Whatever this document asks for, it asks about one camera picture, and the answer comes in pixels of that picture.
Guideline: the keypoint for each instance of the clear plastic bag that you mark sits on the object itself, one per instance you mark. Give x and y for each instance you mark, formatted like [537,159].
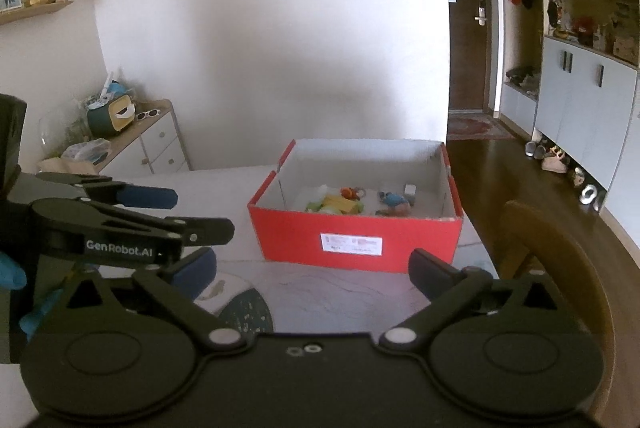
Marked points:
[85,151]

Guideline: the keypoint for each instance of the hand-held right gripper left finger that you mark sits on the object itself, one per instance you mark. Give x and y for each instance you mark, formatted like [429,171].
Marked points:
[195,270]

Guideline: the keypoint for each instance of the grey slippers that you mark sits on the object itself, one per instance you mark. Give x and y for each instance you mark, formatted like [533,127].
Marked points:
[535,150]

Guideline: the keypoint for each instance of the white and wood cabinet wall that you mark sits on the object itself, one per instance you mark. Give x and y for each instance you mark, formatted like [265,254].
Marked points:
[580,108]

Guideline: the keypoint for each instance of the pink shoes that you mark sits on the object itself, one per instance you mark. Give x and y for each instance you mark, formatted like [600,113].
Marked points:
[555,161]

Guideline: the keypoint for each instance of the teal and yellow tissue box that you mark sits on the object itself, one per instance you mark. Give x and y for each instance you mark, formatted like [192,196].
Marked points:
[107,118]

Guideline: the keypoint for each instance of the wooden chair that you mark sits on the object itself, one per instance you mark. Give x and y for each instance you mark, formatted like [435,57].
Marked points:
[550,248]

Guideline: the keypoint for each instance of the red cardboard box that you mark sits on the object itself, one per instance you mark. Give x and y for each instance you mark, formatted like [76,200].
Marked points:
[300,243]

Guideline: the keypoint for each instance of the pile of shoes in niche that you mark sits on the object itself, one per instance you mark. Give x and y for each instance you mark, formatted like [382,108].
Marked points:
[522,82]

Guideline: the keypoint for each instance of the brown shoe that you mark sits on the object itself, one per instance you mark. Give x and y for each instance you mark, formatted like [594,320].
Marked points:
[578,175]

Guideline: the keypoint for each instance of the white shoe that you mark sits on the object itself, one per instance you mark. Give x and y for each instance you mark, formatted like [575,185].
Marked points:
[588,194]

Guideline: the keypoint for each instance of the dark hanging figure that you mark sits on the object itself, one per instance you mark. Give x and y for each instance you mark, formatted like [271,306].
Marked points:
[553,11]

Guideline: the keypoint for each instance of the red patterned doormat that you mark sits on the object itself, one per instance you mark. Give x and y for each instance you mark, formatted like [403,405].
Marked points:
[480,128]

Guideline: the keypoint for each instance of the wooden wall shelf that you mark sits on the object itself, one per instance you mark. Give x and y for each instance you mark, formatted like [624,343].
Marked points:
[40,11]

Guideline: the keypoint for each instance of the pink and blue toy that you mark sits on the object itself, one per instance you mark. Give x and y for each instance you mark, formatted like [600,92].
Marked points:
[395,202]

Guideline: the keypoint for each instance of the white sunglasses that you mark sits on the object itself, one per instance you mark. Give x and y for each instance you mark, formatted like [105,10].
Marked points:
[148,114]

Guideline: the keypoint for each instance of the clear bottle with purple contents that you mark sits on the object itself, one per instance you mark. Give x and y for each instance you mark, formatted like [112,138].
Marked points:
[410,189]

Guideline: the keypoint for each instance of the brown entrance door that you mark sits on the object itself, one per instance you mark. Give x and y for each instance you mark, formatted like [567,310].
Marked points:
[465,58]

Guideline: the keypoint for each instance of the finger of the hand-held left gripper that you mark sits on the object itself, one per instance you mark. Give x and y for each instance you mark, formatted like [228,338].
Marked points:
[150,198]
[210,230]

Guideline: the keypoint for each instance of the small orange white toy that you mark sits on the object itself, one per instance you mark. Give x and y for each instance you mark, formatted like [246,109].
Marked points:
[352,193]

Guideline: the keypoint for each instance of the person's left hand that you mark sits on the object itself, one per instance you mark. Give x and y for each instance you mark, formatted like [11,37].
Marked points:
[10,273]

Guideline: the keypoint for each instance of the red plush toy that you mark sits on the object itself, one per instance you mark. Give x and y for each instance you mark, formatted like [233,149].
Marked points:
[583,31]

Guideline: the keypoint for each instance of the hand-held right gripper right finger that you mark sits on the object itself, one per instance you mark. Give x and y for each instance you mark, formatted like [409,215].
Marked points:
[432,270]

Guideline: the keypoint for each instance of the yellow small box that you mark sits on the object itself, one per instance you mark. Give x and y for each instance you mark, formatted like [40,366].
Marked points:
[340,204]

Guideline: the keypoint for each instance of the wooden sideboard with white drawers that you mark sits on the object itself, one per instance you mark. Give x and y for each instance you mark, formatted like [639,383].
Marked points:
[160,143]

